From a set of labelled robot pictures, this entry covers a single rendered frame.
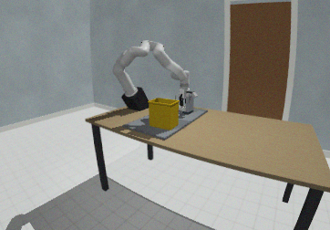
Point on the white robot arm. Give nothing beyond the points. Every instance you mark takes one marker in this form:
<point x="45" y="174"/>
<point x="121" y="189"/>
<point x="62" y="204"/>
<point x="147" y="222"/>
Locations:
<point x="142" y="51"/>

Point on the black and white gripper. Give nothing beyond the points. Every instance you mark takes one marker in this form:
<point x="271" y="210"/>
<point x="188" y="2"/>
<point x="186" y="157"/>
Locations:
<point x="183" y="94"/>

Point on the yellow open-top bin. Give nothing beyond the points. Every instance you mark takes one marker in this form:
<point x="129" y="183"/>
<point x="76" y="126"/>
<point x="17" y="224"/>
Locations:
<point x="164" y="113"/>

